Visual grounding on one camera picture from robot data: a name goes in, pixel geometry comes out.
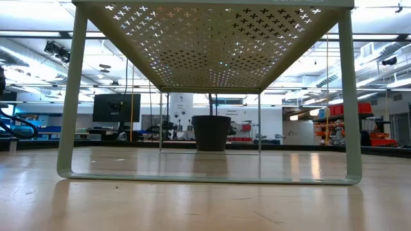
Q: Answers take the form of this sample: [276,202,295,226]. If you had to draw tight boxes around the black plant pot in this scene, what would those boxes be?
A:
[191,92,232,153]

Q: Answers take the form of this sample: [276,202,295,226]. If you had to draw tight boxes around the green perforated metal shelf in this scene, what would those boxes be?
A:
[57,0,363,186]

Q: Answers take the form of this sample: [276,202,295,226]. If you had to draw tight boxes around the black background monitor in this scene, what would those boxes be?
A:
[92,93,142,123]

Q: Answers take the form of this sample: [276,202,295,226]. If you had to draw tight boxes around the black storage rack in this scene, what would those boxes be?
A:
[312,112,375,146]

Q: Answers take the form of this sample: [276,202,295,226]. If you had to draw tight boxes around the red storage bin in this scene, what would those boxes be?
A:
[329,104,344,117]
[357,102,373,115]

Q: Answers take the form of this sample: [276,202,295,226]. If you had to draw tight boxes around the blue storage shelf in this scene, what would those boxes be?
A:
[14,112,62,141]

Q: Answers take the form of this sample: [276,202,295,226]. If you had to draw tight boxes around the orange storage bins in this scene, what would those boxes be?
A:
[370,132,398,146]

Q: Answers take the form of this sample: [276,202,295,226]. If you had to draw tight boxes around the black aluminium table frame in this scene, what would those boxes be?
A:
[0,137,411,158]

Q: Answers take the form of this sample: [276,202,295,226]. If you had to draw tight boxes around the black ceiling camera rig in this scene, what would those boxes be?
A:
[43,40,71,64]

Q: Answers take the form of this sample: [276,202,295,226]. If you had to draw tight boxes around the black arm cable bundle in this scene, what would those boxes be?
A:
[0,108,39,141]

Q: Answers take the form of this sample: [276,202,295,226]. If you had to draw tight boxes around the black security camera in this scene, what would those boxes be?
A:
[381,56,399,67]

